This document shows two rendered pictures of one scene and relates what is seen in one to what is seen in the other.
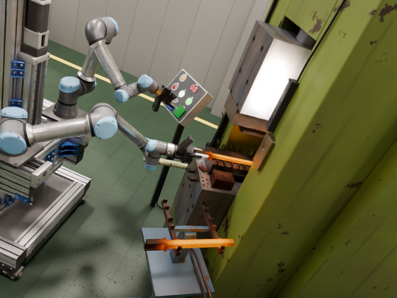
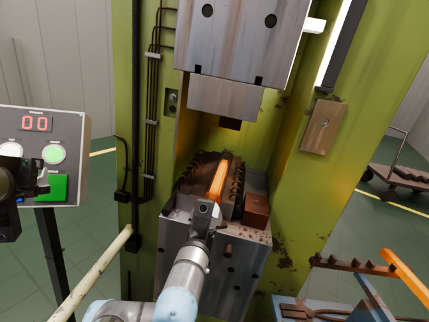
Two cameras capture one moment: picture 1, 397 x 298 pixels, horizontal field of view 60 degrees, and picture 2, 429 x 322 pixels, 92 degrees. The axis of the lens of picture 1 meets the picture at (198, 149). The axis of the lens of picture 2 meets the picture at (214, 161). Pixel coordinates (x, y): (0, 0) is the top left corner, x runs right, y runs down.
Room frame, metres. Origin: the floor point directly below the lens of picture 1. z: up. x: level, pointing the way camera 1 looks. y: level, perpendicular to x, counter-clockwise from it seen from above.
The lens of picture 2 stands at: (1.52, 0.45, 1.40)
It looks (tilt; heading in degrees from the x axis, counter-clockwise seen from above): 25 degrees down; 296
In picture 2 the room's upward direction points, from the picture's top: 11 degrees clockwise
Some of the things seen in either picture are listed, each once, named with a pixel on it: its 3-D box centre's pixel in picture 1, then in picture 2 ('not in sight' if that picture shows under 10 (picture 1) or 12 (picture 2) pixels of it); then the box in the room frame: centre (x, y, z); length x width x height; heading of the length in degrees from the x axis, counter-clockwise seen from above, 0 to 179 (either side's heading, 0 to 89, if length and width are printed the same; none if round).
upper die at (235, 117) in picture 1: (263, 115); (231, 91); (1.85, -0.27, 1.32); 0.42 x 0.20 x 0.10; 110
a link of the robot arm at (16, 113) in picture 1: (13, 121); not in sight; (1.36, 0.90, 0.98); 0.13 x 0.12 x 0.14; 33
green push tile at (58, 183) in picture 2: (179, 112); (52, 187); (2.12, 0.21, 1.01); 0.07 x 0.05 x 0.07; 45
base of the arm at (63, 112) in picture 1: (66, 106); not in sight; (1.86, 0.88, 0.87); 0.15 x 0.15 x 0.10
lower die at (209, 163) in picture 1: (239, 164); (214, 177); (1.85, -0.27, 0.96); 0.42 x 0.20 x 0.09; 110
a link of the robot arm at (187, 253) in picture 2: (169, 149); (193, 263); (1.67, 0.15, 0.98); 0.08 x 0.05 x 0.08; 20
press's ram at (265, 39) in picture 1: (286, 79); (261, 11); (1.81, -0.29, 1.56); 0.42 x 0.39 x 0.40; 110
